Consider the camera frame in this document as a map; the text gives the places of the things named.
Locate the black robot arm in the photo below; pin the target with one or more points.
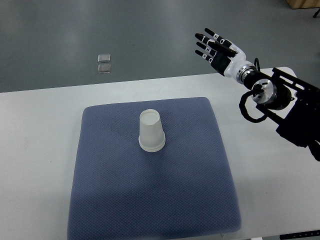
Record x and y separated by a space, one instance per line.
293 104

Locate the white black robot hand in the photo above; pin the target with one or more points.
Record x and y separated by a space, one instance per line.
226 58

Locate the black tripod leg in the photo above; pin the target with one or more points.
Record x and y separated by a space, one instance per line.
316 13

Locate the metal floor plate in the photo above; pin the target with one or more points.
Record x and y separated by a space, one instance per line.
104 58
104 68

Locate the black table edge strip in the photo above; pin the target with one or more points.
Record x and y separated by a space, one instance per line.
299 235

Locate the white paper cup on cushion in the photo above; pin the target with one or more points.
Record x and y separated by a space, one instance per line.
151 134

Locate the upper metal floor plate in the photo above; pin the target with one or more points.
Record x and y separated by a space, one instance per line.
104 58

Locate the wooden furniture corner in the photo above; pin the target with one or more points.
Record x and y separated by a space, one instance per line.
303 4

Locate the lower metal floor plate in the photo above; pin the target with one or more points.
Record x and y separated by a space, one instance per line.
104 68

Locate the blue mesh cushion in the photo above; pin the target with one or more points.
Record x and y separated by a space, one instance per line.
121 192

